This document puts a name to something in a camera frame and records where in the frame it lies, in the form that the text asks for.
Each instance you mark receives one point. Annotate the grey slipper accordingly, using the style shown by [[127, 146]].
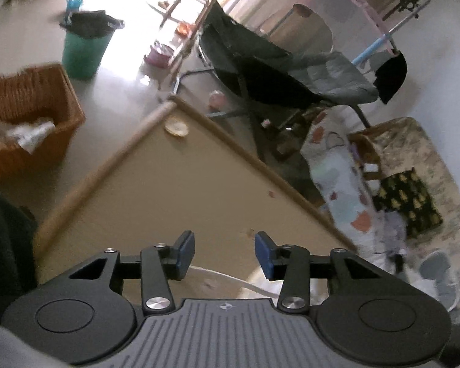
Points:
[[437, 272]]

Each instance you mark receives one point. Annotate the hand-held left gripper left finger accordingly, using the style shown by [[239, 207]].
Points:
[[186, 255]]

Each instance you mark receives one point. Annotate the patchwork quilt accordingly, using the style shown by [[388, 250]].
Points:
[[337, 168]]

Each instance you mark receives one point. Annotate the blue plastic cup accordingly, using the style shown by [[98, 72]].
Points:
[[73, 4]]

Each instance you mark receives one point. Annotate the green trash bin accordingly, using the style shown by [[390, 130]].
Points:
[[84, 57]]

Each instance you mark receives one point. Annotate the pink bowl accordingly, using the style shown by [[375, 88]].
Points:
[[159, 55]]

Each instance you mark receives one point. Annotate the white shoelace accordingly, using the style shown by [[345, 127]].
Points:
[[253, 286]]

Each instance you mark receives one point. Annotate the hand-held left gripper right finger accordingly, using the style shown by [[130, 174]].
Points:
[[264, 255]]

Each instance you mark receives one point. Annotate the black folding chair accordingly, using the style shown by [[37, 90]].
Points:
[[272, 69]]

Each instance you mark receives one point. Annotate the white crumpled cloth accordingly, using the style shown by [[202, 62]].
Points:
[[27, 134]]

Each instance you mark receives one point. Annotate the dark hanging garment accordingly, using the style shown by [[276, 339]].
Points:
[[391, 76]]

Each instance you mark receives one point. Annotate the lavender cloth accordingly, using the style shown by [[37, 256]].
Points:
[[393, 230]]

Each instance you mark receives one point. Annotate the round amber disc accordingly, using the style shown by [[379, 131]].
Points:
[[177, 127]]

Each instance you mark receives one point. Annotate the wicker basket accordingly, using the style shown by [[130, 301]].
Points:
[[42, 149]]

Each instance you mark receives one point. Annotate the black gold-print cushion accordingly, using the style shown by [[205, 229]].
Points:
[[406, 203]]

